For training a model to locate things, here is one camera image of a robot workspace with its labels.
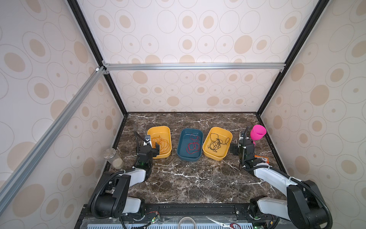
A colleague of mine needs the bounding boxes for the diagonal aluminium bar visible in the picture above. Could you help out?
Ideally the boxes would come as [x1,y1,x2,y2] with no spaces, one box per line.
[1,66,105,214]

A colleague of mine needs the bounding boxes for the red cable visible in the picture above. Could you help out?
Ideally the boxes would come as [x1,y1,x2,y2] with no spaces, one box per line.
[185,134,201,155]

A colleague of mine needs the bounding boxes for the teal plastic bin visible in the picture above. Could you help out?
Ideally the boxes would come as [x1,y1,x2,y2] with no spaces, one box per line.
[177,128,203,162]

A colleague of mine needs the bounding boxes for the orange cable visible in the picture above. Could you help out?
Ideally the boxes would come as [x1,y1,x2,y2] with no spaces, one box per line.
[151,135,171,155]

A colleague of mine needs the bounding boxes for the scissors with red handle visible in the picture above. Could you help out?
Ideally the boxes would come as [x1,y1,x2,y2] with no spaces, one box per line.
[207,217,242,229]

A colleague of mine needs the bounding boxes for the orange candy bag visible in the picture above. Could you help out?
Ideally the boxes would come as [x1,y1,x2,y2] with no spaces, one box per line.
[255,155,269,164]

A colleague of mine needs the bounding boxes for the clear jar with powder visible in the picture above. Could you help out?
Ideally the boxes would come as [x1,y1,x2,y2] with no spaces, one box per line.
[103,148,124,169]

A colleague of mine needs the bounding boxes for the white looped cable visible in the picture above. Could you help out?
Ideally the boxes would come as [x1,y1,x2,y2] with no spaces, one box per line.
[178,216,197,229]

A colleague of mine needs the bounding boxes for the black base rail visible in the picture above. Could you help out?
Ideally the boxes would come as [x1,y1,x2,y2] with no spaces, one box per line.
[82,202,275,224]

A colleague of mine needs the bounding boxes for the horizontal aluminium bar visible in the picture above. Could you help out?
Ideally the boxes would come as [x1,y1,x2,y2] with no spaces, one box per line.
[105,63,286,71]

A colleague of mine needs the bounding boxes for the black cable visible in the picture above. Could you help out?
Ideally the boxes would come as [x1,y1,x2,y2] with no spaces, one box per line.
[210,133,231,153]
[207,138,222,152]

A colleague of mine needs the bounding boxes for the pink plastic goblet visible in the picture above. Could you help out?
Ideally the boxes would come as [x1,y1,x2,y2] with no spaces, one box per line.
[250,125,267,141]

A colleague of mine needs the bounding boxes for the yellow plastic bin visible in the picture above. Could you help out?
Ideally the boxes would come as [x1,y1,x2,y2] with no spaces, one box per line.
[147,126,172,159]
[203,127,233,161]

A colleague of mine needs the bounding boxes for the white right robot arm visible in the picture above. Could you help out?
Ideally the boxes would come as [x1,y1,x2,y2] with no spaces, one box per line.
[230,138,333,229]

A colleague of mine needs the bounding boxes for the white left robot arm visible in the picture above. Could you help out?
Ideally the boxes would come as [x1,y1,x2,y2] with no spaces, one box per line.
[88,143,160,219]

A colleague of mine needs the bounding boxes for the right yellow plastic bin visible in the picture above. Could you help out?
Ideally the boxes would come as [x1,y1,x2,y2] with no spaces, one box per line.
[203,127,233,161]

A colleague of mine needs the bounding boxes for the left yellow plastic bin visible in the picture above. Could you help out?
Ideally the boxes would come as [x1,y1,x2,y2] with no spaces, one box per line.
[147,126,172,159]

